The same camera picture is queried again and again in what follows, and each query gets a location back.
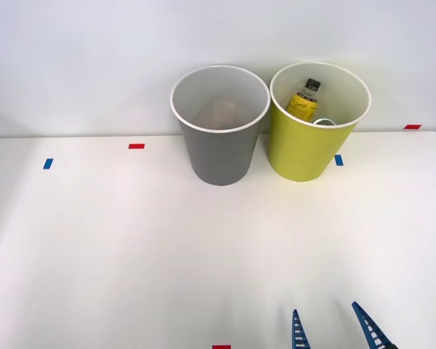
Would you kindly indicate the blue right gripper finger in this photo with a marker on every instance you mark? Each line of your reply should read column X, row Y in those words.
column 372, row 332
column 296, row 332

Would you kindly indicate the yellow label plastic bottle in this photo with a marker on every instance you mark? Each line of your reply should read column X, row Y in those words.
column 303, row 105

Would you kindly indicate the yellow-green plastic waste bin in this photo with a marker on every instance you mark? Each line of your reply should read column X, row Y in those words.
column 305, row 152

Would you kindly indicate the grey plastic waste bin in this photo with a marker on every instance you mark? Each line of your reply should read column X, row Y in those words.
column 221, row 160

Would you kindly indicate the silver-topped drink can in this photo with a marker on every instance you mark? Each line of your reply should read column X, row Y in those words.
column 324, row 121

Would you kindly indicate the brownish item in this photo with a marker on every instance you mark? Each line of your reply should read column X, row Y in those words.
column 221, row 111

